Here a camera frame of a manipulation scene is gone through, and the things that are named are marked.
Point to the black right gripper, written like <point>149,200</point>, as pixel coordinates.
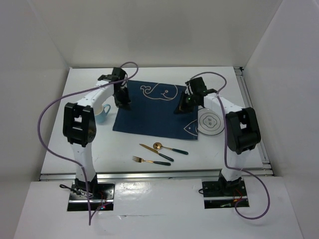
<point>182,108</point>

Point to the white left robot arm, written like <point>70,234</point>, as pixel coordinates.
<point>79,124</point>

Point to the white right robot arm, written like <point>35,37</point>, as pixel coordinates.
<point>242,132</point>

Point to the gold knife green handle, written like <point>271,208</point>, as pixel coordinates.
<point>155,151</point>

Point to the aluminium right side rail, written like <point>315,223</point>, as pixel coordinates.
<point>253,125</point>

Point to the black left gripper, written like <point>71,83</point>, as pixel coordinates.
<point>124,103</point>

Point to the white plate with dark rim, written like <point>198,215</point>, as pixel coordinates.
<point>209,123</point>

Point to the aluminium front rail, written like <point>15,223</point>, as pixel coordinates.
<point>137,175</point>

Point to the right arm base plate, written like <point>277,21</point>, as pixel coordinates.
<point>215,198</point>

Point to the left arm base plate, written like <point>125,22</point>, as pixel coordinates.
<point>102,199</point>

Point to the blue placemat with whale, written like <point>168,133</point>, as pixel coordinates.
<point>152,112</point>

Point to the gold spoon green handle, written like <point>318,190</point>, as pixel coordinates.
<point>158,146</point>

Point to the aluminium rail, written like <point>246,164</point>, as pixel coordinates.
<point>137,175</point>
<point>253,125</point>

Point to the gold fork green handle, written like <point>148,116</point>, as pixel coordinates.
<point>140,160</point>

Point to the light blue mug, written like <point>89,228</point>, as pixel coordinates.
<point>100,113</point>

